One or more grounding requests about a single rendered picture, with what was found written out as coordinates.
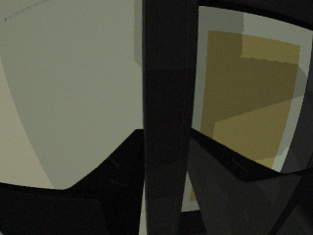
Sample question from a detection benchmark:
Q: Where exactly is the grey flat panel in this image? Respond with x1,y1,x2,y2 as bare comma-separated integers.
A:
0,0,144,189

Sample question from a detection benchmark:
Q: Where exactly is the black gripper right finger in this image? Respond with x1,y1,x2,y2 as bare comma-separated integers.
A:
187,128,313,235

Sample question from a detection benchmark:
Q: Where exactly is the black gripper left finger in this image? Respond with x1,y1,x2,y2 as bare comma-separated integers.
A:
0,128,145,235

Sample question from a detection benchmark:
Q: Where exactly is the black picture frame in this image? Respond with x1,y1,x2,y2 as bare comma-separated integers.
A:
141,0,313,235

